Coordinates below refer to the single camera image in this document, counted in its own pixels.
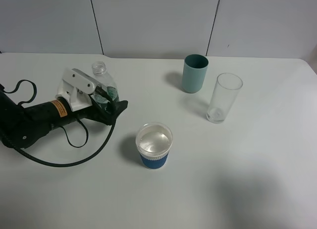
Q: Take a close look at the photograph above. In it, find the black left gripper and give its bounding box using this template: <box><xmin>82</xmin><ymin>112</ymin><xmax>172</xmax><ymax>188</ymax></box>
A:
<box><xmin>48</xmin><ymin>97</ymin><xmax>128</xmax><ymax>130</ymax></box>

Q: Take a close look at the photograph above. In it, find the clear green-label water bottle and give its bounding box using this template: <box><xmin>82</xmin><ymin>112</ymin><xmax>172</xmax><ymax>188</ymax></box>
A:
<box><xmin>92</xmin><ymin>61</ymin><xmax>119</xmax><ymax>111</ymax></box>

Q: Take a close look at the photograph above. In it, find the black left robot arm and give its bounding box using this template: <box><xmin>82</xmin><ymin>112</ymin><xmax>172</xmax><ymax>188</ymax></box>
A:
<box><xmin>0</xmin><ymin>86</ymin><xmax>111</xmax><ymax>148</ymax></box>

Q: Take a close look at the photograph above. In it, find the white cup blue sleeve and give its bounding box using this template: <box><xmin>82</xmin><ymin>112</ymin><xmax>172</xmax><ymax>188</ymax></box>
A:
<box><xmin>135</xmin><ymin>122</ymin><xmax>173</xmax><ymax>169</ymax></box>

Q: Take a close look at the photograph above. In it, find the teal plastic cup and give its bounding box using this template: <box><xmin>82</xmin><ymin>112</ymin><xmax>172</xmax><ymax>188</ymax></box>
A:
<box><xmin>182</xmin><ymin>54</ymin><xmax>209</xmax><ymax>93</ymax></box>

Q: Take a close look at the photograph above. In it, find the tall clear glass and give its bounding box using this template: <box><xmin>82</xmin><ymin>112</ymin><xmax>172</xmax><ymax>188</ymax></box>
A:
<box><xmin>207</xmin><ymin>73</ymin><xmax>243</xmax><ymax>124</ymax></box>

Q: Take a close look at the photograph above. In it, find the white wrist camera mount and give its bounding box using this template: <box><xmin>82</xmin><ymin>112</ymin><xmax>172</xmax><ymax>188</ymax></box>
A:
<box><xmin>55</xmin><ymin>68</ymin><xmax>99</xmax><ymax>112</ymax></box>

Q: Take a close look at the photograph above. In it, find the black camera cable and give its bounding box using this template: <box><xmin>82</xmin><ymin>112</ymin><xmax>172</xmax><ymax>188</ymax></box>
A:
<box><xmin>0</xmin><ymin>80</ymin><xmax>117</xmax><ymax>168</ymax></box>

